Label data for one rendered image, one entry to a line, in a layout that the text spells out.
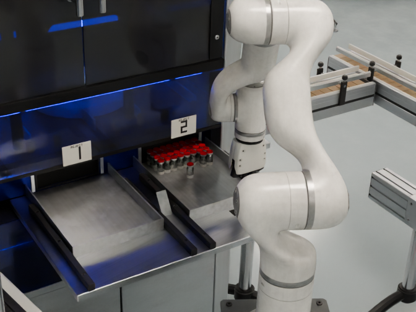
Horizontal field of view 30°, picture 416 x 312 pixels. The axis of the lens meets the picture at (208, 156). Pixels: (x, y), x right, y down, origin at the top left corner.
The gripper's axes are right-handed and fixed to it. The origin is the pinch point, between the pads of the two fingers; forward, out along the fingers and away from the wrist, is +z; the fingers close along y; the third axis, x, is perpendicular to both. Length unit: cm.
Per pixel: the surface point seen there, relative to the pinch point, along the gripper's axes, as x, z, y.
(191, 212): 2.4, 1.5, 19.5
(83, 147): -23.5, -11.2, 39.0
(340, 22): -290, 93, -293
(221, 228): 9.7, 4.4, 14.3
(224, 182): -9.8, 4.2, 0.9
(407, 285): -7, 76, -86
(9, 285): -4, 12, 69
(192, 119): -23.5, -11.2, 4.3
